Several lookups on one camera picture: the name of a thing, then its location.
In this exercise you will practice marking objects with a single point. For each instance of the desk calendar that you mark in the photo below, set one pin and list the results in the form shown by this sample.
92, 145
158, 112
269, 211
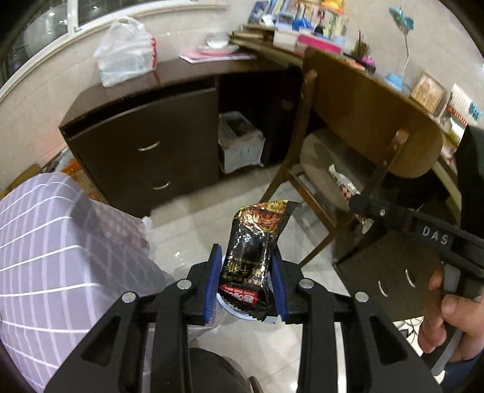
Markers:
459, 113

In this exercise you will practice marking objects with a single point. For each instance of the brown wooden desk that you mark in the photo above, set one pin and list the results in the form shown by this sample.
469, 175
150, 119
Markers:
272, 51

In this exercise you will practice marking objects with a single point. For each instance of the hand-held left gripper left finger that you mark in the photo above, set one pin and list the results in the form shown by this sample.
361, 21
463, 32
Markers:
211, 287

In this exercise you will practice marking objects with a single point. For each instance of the wooden picture frame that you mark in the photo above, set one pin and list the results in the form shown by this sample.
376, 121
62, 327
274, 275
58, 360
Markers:
427, 92

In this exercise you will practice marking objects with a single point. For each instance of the blue desk lamp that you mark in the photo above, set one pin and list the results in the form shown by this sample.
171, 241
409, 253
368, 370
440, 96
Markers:
397, 79

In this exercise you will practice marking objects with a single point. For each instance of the pink paper sheet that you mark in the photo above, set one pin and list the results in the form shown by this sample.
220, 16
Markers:
211, 58

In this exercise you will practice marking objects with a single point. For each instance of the row of books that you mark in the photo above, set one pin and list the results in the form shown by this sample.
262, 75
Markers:
295, 15

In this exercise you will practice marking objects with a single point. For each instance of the wooden chair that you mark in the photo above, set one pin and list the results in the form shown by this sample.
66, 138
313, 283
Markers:
359, 105

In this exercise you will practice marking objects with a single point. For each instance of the black panel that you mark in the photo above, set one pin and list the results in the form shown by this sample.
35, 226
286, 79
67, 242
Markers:
470, 170

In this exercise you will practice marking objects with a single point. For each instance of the pink plate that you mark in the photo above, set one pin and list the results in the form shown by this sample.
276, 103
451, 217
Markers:
219, 50

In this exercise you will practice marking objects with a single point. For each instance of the white plastic bag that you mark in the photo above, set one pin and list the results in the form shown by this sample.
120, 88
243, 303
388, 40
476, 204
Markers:
123, 53

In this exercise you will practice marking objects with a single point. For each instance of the pink book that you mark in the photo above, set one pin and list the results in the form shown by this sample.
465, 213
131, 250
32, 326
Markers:
319, 44

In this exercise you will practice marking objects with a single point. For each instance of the light blue trash bin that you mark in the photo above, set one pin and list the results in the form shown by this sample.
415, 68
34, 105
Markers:
238, 311

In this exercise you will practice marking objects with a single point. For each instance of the white storage basket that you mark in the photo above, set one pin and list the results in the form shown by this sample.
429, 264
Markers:
240, 147

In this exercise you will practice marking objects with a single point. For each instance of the person's right hand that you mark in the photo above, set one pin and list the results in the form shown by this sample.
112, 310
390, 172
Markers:
433, 302

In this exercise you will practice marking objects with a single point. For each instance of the white red checked wrapper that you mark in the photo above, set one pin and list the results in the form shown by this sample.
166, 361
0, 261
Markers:
346, 185

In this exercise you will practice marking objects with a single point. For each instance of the dark brown drawer cabinet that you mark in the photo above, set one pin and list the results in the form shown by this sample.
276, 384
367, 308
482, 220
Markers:
151, 124

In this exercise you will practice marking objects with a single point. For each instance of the black snack packet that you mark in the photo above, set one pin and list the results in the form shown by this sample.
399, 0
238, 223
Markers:
249, 249

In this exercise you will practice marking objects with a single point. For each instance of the stack of brown books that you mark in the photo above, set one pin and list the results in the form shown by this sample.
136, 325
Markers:
251, 34

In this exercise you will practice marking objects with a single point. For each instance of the person's leg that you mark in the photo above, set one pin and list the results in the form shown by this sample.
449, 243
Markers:
211, 370

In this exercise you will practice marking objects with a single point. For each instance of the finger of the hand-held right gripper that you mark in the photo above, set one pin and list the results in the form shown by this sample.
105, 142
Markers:
378, 213

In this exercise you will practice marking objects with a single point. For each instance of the white bowl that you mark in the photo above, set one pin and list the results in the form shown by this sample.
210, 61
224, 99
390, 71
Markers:
217, 41

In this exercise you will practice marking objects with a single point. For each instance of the white framed window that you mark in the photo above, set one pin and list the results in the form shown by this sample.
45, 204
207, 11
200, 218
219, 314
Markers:
41, 22

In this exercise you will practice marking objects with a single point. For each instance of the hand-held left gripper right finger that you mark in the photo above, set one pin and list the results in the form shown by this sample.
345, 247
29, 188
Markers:
278, 291

